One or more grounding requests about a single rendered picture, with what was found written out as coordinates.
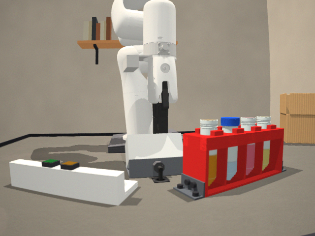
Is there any brown cardboard box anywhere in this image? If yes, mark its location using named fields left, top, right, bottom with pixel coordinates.
left=280, top=93, right=315, bottom=144

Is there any dark grey bolted mounting bracket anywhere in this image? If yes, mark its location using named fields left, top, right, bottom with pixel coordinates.
left=173, top=173, right=205, bottom=200

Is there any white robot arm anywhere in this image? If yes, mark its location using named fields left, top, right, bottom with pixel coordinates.
left=111, top=0, right=176, bottom=140

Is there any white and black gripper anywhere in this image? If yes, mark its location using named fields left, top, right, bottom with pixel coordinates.
left=143, top=55, right=178, bottom=134

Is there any red tube rack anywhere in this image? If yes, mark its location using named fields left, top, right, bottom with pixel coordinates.
left=183, top=123, right=284, bottom=197

